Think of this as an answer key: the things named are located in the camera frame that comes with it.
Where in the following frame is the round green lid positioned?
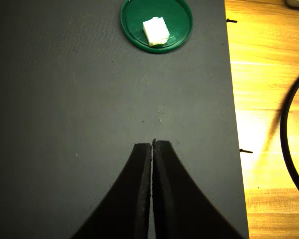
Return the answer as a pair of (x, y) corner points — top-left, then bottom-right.
(120, 0), (194, 54)

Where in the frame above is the dark grey mat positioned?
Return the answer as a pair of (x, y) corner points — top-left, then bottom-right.
(0, 0), (250, 239)

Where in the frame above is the thick black camera cable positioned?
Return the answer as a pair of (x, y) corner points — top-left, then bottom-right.
(279, 66), (299, 198)

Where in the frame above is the small white plastic terminal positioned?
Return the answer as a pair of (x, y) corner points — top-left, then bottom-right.
(142, 16), (170, 48)

